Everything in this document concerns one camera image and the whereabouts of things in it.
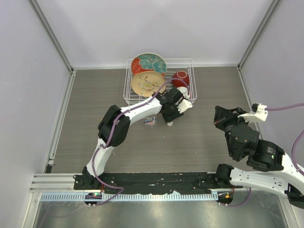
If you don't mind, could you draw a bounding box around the clear plastic water bottle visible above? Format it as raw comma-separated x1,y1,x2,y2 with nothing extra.
143,115,156,125

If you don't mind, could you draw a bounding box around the pink patterned bowl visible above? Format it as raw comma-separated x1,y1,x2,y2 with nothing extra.
177,86,190,99

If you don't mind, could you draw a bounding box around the red bowl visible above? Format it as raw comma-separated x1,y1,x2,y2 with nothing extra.
171,70,190,87

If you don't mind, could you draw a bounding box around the beige bird plate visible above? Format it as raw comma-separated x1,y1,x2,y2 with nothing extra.
131,71,165,97

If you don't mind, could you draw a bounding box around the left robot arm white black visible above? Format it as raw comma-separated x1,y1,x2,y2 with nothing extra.
80,86,191,190

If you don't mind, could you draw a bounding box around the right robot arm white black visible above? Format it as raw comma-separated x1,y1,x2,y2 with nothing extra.
214,104,304,209

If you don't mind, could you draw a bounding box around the red teal floral plate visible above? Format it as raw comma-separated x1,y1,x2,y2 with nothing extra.
131,53,167,76

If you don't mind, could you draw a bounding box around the white wire dish rack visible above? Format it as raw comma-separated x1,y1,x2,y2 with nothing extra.
123,58,198,107

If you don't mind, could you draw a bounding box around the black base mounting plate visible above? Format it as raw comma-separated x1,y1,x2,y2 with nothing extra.
73,171,243,195

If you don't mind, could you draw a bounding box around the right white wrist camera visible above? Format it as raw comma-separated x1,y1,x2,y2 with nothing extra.
238,103,268,123

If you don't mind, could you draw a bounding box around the white slotted cable duct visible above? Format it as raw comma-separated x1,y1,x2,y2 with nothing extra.
40,191,218,202

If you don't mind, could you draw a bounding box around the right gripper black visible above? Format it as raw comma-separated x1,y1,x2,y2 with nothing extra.
212,105,249,157

